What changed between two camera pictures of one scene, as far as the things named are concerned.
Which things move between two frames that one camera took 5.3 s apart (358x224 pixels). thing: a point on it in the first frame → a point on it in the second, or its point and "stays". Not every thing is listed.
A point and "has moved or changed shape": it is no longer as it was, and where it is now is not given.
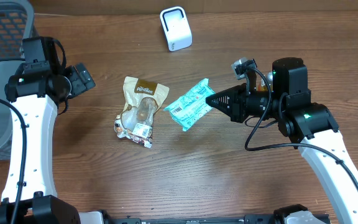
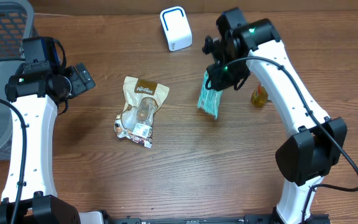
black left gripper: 78,85 stays
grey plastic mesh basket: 4,24 stays
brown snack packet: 142,99 stays
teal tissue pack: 192,107 has moved or changed shape
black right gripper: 235,109 → 222,84
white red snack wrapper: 142,133 stays
